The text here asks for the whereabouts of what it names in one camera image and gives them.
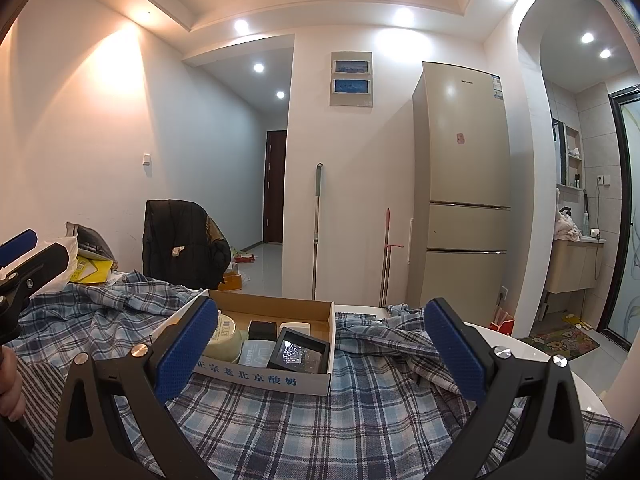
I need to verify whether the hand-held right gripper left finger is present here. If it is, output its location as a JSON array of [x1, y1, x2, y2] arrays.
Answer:
[[52, 295, 219, 480]]

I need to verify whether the chair with black jacket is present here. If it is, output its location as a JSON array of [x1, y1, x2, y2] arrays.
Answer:
[[142, 200, 232, 291]]

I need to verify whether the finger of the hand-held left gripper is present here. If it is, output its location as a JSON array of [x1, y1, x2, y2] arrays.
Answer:
[[0, 243, 71, 311], [0, 229, 39, 268]]

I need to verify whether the beige refrigerator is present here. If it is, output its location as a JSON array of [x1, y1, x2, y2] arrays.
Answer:
[[406, 61, 512, 326]]

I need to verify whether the white plastic bag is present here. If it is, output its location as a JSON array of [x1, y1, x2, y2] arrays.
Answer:
[[35, 234, 81, 295]]

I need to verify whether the blue plaid shirt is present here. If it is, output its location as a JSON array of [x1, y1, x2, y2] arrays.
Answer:
[[0, 269, 626, 480]]

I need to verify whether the grey bag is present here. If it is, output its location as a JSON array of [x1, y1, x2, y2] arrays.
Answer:
[[65, 221, 118, 263]]

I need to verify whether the person's left hand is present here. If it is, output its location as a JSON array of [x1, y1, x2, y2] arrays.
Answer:
[[0, 360, 24, 422]]

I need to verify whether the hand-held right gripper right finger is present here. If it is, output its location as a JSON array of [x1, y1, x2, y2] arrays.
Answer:
[[424, 298, 586, 480]]

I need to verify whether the small black box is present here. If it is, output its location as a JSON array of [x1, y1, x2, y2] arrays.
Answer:
[[248, 321, 278, 342]]

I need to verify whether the wall niche shelf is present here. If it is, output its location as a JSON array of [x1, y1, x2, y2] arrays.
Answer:
[[562, 122, 584, 188]]

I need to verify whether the black frame glass door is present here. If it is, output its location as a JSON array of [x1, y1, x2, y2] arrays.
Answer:
[[595, 85, 640, 351]]

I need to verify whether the grey electrical panel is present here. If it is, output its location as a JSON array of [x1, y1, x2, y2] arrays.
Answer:
[[330, 51, 374, 108]]

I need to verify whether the dark red door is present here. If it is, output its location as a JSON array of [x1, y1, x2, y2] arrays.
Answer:
[[263, 130, 288, 246]]

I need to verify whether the beige round container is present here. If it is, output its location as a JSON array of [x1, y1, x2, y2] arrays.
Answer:
[[205, 312, 248, 363]]

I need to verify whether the metal handle mop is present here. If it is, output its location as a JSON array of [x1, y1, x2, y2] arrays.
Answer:
[[311, 162, 324, 302]]

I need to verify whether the pink cloth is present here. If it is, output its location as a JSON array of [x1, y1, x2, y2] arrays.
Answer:
[[554, 210, 583, 242]]

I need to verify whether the yellow box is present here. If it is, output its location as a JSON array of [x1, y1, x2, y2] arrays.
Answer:
[[69, 255, 116, 286]]

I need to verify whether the beige vanity cabinet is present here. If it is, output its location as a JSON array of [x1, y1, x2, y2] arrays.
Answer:
[[546, 237, 607, 293]]

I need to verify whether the red carton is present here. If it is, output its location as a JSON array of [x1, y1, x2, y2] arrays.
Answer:
[[489, 305, 516, 338]]

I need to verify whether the black clear window display box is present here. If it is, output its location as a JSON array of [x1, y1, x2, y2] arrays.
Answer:
[[266, 327, 332, 375]]

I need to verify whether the patterned bathroom mat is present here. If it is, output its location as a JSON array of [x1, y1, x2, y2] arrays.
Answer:
[[517, 324, 601, 361]]

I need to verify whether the brown chair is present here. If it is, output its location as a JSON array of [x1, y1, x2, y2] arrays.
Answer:
[[205, 215, 233, 286]]

